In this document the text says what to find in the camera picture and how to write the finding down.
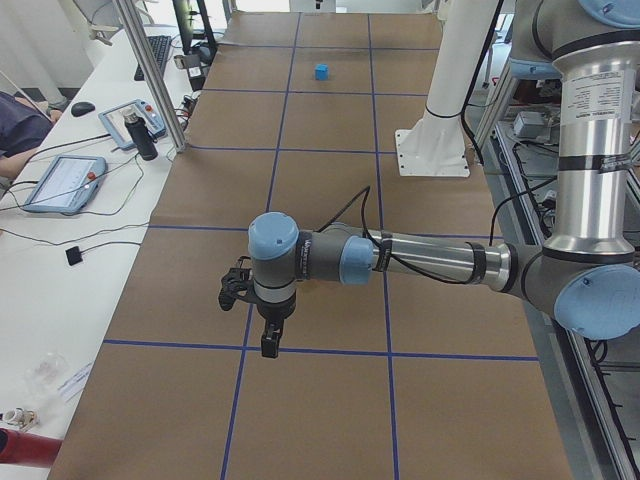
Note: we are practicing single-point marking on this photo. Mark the small black square pad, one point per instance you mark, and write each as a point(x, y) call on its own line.
point(74, 255)

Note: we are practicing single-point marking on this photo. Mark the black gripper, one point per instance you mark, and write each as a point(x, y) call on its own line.
point(275, 313)

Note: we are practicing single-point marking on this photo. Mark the aluminium frame post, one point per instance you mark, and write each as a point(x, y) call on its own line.
point(133, 26)

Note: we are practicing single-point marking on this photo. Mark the white camera pillar mount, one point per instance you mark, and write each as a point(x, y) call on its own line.
point(435, 146)

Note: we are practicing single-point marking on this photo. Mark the red cylinder object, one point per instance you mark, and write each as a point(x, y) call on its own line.
point(26, 449)

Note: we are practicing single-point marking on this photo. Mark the teach pendant tablet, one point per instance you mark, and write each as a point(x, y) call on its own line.
point(118, 122)
point(67, 185)

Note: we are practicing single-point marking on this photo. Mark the far teach pendant tablet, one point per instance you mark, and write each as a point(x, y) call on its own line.
point(118, 122)

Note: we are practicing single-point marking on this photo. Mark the black water bottle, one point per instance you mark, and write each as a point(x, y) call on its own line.
point(140, 135)

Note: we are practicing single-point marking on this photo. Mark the black computer mouse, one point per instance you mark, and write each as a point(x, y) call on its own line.
point(81, 108)

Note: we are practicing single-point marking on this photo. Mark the seated person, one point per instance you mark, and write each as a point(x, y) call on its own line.
point(23, 128)

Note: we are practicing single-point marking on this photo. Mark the black keyboard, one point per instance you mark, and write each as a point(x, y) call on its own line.
point(160, 46)

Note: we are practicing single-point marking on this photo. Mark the near teach pendant tablet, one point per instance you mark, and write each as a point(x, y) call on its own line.
point(67, 185)

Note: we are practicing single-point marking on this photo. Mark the blue cube block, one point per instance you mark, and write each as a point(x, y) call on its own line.
point(321, 72)

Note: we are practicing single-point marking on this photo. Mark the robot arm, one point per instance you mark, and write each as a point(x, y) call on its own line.
point(582, 276)

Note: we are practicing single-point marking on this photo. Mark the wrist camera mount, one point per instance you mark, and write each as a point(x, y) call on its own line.
point(237, 285)

